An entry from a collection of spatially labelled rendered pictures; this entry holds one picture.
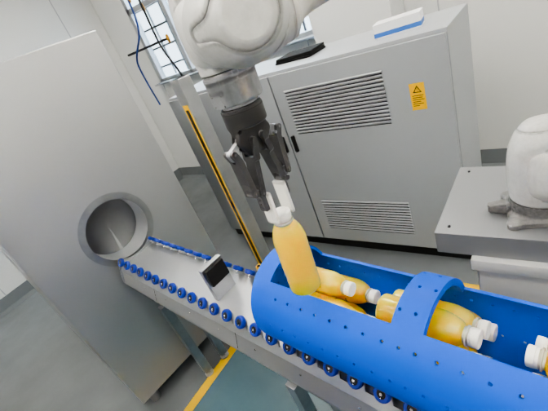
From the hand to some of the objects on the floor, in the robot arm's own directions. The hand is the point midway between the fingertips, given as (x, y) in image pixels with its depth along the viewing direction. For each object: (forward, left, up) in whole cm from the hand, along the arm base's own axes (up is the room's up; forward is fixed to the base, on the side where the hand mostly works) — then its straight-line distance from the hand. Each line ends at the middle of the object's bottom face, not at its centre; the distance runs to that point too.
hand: (276, 202), depth 71 cm
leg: (-57, -119, -150) cm, 200 cm away
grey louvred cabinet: (-189, -70, -150) cm, 251 cm away
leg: (-12, -31, -149) cm, 153 cm away
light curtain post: (-64, -60, -149) cm, 173 cm away
